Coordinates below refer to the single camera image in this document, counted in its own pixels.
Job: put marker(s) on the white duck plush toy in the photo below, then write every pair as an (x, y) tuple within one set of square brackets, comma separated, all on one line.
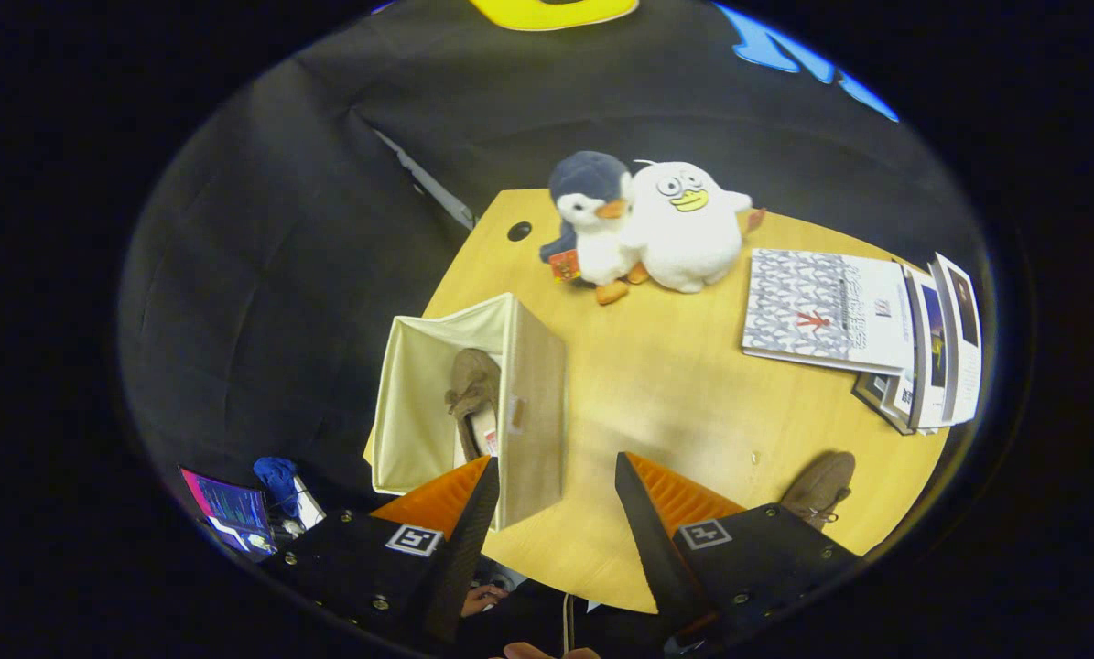
[(688, 233)]

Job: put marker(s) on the blue cloth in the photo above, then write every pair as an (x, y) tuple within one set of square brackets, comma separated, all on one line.
[(276, 480)]

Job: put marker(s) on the grey patterned book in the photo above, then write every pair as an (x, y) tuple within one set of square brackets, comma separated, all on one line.
[(812, 307)]

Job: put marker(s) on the white booklet with blue picture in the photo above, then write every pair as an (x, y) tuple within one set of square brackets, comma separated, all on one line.
[(929, 348)]

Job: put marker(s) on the black backdrop cloth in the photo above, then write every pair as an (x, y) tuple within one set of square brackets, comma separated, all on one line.
[(263, 275)]

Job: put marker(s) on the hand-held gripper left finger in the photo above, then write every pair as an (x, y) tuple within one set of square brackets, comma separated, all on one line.
[(460, 549)]

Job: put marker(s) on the beige fabric storage box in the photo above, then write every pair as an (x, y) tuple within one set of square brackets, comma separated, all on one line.
[(533, 412)]

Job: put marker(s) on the laptop screen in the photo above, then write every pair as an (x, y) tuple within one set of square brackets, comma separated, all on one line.
[(231, 513)]

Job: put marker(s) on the grey penguin plush toy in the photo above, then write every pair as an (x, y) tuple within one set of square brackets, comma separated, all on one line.
[(592, 229)]

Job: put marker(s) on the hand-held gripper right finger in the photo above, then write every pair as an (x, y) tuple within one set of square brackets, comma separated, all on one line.
[(656, 558)]

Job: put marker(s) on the brown fuzzy shoe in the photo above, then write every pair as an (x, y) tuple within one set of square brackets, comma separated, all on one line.
[(473, 384), (821, 480)]

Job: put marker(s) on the dark cover book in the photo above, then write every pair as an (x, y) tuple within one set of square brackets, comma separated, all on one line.
[(876, 398)]

